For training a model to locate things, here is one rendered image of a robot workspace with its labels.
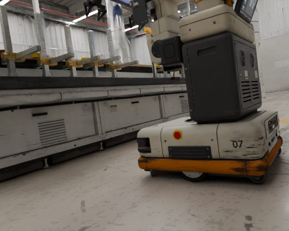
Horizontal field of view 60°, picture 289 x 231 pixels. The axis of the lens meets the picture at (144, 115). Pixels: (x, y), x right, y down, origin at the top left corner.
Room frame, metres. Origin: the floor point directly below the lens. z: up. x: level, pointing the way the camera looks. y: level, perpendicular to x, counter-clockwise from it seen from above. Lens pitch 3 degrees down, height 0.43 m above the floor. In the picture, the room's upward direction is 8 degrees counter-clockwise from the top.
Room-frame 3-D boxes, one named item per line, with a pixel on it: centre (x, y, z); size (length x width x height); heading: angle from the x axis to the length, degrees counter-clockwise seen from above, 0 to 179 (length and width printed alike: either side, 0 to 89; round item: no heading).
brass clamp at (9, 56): (1.68, 0.80, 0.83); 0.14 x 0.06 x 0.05; 145
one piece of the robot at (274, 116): (1.30, -0.65, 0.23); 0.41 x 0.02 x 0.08; 145
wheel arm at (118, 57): (2.27, 0.32, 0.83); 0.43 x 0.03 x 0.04; 55
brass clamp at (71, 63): (2.08, 0.51, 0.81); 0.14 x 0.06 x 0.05; 145
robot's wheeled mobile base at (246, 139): (1.47, -0.37, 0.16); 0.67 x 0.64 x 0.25; 55
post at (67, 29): (2.07, 0.53, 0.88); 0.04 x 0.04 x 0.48; 55
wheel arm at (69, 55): (1.86, 0.61, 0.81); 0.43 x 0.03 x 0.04; 55
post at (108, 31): (2.47, 0.24, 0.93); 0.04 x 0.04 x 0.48; 55
